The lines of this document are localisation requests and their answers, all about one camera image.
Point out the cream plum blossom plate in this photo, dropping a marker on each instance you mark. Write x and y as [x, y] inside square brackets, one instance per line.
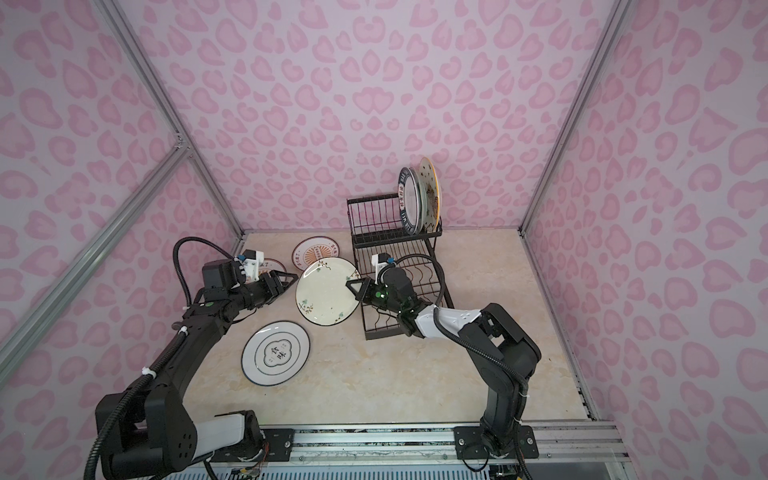
[322, 296]

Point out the aluminium frame diagonal strut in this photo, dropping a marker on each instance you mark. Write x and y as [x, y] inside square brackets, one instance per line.
[38, 320]

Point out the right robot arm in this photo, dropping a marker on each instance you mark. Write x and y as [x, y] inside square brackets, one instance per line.
[504, 355]

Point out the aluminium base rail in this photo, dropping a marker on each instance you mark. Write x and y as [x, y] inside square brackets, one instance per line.
[552, 450]

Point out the white star cat plate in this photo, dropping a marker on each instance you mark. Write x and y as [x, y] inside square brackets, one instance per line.
[431, 194]

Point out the white plate dark green rim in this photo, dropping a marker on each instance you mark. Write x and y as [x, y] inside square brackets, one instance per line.
[410, 202]

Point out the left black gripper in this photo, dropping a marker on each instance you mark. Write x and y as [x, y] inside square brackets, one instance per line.
[265, 281]

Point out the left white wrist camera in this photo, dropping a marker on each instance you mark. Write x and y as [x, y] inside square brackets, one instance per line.
[251, 262]

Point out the small orange sunburst plate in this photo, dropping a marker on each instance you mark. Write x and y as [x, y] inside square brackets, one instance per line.
[313, 249]

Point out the large orange sunburst plate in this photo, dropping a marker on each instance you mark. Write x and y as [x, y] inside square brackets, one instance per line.
[269, 265]

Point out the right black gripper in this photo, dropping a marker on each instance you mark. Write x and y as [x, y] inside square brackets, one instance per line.
[365, 295]

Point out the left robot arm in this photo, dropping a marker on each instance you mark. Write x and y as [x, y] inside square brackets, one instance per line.
[146, 430]

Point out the mint green flower plate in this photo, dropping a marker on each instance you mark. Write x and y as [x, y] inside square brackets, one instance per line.
[423, 207]

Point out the black wire dish rack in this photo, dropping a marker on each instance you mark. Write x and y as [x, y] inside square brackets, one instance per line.
[416, 283]

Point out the white plate black cloud outline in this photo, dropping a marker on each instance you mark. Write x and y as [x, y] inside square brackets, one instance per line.
[275, 353]

